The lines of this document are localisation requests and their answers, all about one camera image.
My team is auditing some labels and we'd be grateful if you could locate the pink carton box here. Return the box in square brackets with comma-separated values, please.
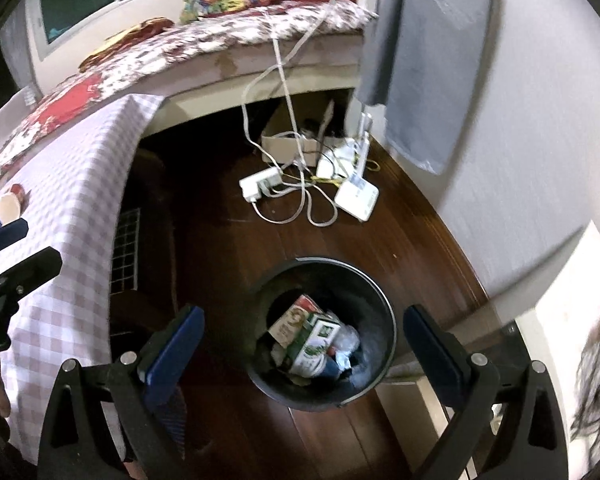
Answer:
[267, 294, 326, 348]

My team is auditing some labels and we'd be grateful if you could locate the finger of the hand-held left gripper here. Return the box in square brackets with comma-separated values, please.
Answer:
[0, 247, 63, 356]
[0, 218, 30, 261]

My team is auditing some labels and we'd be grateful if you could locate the gold red folded blanket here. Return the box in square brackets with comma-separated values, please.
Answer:
[78, 17, 175, 72]

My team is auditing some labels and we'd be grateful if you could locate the blue patterned paper cup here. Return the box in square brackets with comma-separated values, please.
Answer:
[325, 350, 356, 378]

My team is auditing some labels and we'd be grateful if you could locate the small white device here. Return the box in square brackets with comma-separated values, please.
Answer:
[316, 137, 357, 181]

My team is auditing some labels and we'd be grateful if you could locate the grey hanging cloth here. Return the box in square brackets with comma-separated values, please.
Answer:
[355, 0, 496, 176]

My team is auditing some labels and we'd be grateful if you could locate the white cable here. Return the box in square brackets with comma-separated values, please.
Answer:
[240, 0, 341, 228]

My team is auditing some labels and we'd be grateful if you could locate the cardboard box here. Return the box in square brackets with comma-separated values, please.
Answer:
[260, 100, 348, 167]

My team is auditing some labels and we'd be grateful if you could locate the black trash bin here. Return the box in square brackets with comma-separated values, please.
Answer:
[244, 256, 397, 413]

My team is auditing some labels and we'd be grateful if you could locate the clear plastic bag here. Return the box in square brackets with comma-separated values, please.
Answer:
[330, 324, 363, 356]

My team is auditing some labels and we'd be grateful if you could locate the green white drink carton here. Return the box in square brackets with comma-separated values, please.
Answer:
[285, 312, 342, 378]

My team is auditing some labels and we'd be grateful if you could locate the white power strip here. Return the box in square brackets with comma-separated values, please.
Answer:
[239, 166, 284, 204]

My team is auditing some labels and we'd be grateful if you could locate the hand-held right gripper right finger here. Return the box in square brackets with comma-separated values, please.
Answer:
[402, 304, 571, 480]

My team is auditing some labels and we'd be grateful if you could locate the red floral bed quilt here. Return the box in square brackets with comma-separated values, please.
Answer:
[0, 0, 380, 196]

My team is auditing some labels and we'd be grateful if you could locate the red paper cup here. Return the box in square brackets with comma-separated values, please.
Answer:
[0, 184, 29, 223]

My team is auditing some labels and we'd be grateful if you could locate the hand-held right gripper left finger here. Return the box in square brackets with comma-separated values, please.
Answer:
[37, 304, 206, 480]

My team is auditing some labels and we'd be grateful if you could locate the flat white router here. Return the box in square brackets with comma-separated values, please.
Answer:
[334, 176, 380, 222]

